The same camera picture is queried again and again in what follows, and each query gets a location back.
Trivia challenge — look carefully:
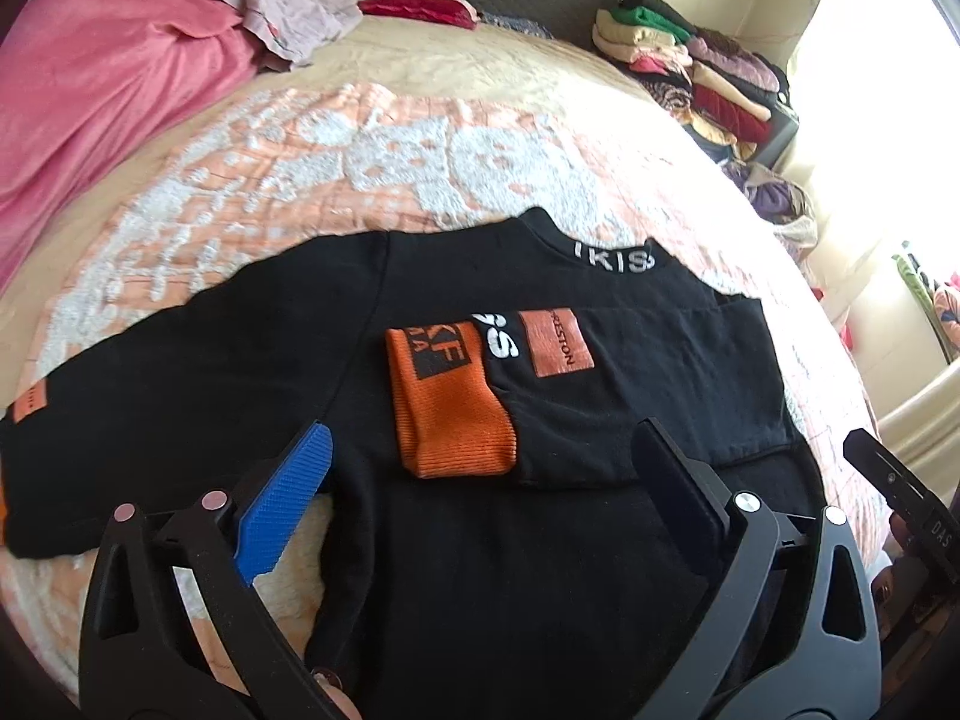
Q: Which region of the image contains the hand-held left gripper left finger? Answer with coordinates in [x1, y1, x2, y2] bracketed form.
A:
[77, 422, 335, 702]

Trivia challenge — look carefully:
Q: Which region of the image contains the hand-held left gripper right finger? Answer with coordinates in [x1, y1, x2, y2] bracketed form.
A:
[632, 418, 884, 719]

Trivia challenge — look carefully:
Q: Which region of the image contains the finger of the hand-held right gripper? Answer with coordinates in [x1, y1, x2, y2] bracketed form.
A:
[842, 427, 947, 541]

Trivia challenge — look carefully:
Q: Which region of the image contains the black sweater with orange patches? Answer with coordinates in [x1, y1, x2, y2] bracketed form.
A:
[0, 206, 830, 720]

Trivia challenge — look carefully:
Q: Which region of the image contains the heap of purple clothes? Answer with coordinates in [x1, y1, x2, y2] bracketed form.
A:
[724, 161, 820, 242]

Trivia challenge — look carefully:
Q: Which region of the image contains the pile of folded clothes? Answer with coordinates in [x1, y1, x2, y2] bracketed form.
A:
[592, 0, 796, 166]

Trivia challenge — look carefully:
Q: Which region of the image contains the heap of light pink clothes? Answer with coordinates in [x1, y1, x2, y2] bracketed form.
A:
[176, 0, 365, 74]

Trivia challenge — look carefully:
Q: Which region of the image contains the person's right hand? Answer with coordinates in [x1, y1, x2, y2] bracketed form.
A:
[870, 521, 913, 661]

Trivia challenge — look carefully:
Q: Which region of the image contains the pink garment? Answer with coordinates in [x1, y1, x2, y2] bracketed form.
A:
[930, 277, 960, 362]

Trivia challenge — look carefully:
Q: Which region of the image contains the green garment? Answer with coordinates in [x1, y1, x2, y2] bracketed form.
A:
[892, 240, 940, 338]

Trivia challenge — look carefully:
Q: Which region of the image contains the black box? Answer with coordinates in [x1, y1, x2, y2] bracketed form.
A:
[742, 101, 800, 170]

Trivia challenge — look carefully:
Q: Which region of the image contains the peach floral patterned bedspread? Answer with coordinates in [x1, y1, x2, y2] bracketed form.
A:
[0, 15, 901, 720]

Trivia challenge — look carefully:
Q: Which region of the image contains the pink blanket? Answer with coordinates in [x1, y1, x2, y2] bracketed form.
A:
[0, 0, 280, 293]

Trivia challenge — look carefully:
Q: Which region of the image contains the dark patterned cloth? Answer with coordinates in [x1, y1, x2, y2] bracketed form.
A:
[478, 11, 556, 40]

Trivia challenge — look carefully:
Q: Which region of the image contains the red cloth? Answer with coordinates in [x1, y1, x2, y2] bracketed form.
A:
[358, 0, 481, 32]

